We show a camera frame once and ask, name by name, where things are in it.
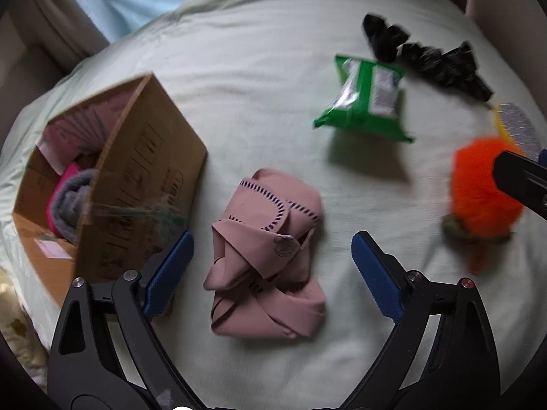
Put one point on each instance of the green snack packet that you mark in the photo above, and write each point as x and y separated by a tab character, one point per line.
363	98

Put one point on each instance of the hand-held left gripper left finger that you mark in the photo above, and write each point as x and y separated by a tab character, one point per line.
169	270

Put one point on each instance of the brown cardboard box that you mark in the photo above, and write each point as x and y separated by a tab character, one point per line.
128	171

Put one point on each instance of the orange plush toy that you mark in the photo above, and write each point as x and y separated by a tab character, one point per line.
478	196

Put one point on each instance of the black lace cloth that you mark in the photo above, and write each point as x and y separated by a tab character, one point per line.
444	66

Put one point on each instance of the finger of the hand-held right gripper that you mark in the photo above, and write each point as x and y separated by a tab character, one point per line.
519	179

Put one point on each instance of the floral pillow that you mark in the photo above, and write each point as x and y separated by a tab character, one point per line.
19	320

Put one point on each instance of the black scrunchie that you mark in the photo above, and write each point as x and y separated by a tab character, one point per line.
383	37

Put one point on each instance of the pink grey towel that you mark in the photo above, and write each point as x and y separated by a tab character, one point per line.
70	200

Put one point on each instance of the yellow grey scrub sponge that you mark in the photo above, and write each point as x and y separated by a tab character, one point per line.
515	124

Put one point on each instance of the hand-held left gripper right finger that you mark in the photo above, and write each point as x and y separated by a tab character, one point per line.
376	273

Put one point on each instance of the pale green bed sheet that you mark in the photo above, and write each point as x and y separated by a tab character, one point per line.
273	94

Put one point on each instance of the pink garment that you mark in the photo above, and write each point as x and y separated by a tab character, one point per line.
265	253

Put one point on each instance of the beige curtain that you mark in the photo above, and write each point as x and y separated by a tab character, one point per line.
47	13

